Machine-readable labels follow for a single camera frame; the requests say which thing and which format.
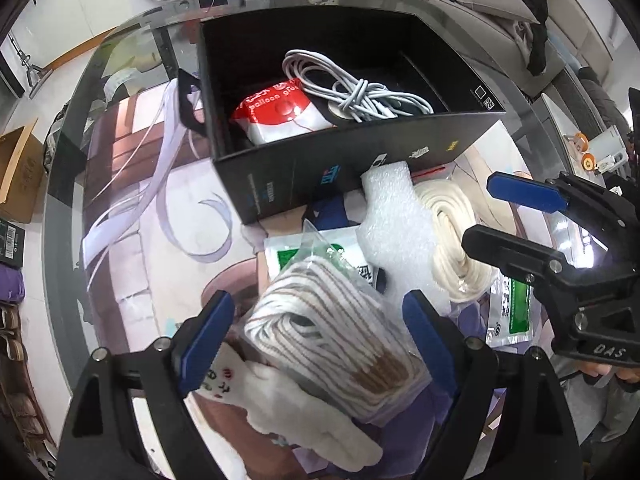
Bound green medicine packet small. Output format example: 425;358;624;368
264;226;387;294

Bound purple rolled mat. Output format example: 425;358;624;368
0;264;25;304

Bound black garment on sofa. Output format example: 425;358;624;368
479;0;551;77

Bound grey sofa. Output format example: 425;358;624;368
426;0;630;138

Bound cream rope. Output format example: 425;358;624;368
414;179;501;305

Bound anime print table mat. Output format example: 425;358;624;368
79;79;601;480

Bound striped socks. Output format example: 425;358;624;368
242;249;432;427

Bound white plush toy blue hat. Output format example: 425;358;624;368
198;342;383;472

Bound dark green box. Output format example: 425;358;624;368
0;219;25;270

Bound white foam sheet roll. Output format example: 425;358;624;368
357;162;451;314

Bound white cabinet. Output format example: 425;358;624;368
2;0;154;66

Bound black cardboard box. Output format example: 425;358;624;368
177;6;504;224

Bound red white balloon packet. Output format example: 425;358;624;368
231;78;334;145

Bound grey cable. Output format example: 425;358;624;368
281;48;435;124

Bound wooden shoe rack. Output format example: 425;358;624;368
1;301;58;463

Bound brown cardboard box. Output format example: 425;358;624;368
0;119;44;223

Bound green medicine packet large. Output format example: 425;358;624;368
485;274;532;348

